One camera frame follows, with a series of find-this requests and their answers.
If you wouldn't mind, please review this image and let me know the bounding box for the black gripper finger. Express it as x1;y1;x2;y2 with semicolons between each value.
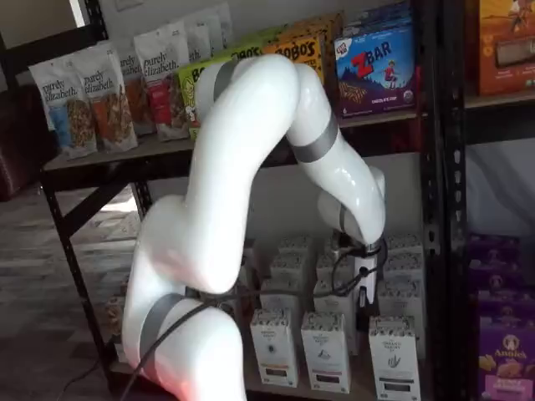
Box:
355;290;370;333

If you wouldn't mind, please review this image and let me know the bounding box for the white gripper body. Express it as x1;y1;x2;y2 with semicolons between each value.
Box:
354;252;379;309

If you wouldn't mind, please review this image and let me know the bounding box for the white box green strip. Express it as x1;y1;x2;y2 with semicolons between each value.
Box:
382;255;424;285
377;280;423;322
384;233;424;259
368;316;421;401

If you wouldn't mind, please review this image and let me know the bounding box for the white box pink strip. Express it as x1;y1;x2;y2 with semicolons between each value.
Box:
300;311;352;394
315;252;356;285
313;278;357;356

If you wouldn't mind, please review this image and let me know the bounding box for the purple Annie's box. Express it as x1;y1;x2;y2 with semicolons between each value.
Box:
476;287;535;322
478;315;535;401
470;258;535;293
466;233;522;264

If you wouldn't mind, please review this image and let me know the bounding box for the blue Z Bar box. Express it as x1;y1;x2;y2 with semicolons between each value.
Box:
342;0;415;39
333;23;419;119

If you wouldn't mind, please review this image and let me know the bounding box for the yellow Bobo's peanut butter box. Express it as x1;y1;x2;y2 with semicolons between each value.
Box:
288;11;347;43
262;33;335;87

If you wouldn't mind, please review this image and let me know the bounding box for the green Bobo's apple pie box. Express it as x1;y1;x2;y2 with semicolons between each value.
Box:
223;40;268;68
177;61;212;141
237;25;293;47

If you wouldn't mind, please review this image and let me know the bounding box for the orange snack box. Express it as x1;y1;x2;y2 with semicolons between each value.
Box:
478;0;535;96

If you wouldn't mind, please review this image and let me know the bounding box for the black metal shelving rack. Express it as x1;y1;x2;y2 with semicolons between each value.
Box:
442;0;535;401
0;0;448;401

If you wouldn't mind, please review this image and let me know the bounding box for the granola bag red label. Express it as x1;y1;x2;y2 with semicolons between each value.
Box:
133;20;192;142

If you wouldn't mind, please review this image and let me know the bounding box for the granola bag orange label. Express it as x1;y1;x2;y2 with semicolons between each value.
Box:
73;40;140;152
111;44;159;138

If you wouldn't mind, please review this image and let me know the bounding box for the white purely elizabeth granola bag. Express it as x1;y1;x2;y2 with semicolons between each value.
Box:
208;3;234;51
183;11;221;63

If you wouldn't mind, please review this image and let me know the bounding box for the dark brown couch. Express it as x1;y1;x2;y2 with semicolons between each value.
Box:
0;83;58;204

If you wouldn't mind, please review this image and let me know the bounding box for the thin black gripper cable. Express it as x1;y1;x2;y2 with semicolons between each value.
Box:
331;244;388;296

